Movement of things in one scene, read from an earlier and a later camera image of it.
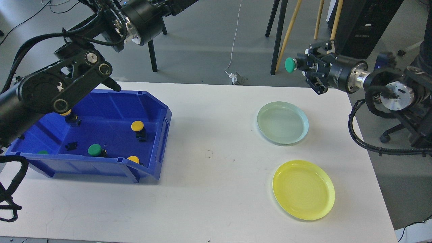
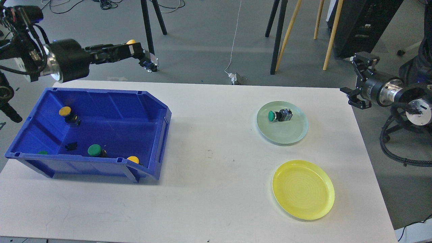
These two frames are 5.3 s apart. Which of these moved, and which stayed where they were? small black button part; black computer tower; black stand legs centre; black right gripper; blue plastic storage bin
Moved: black right gripper
Stayed: blue plastic storage bin; black computer tower; small black button part; black stand legs centre
